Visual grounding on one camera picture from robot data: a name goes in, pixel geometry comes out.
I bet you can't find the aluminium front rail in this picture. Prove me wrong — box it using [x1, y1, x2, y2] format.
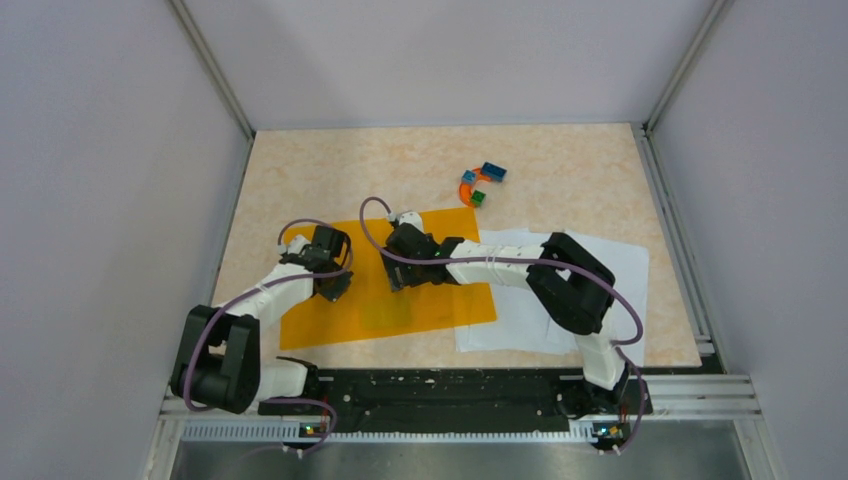
[158, 374, 763, 421]

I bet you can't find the right aluminium frame post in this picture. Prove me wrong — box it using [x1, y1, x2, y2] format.
[642, 0, 735, 137]

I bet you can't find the white paper sheets stack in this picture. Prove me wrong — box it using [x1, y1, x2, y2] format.
[455, 228, 650, 367]

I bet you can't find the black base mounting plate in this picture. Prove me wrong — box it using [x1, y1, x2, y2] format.
[258, 368, 653, 434]

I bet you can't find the dark blue toy brick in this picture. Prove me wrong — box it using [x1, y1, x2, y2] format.
[480, 162, 507, 183]

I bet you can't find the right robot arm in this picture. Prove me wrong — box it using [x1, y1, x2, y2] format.
[380, 222, 629, 412]

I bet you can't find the green toy brick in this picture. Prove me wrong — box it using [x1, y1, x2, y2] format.
[469, 190, 486, 208]

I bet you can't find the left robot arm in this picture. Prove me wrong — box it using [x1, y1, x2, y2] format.
[169, 223, 353, 414]

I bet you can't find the orange curved toy track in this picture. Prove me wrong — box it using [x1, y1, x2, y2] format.
[458, 168, 489, 208]

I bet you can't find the white slotted cable duct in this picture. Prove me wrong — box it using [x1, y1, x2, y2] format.
[181, 420, 598, 444]

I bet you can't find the orange plastic clip folder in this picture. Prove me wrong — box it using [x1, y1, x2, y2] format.
[279, 220, 497, 350]

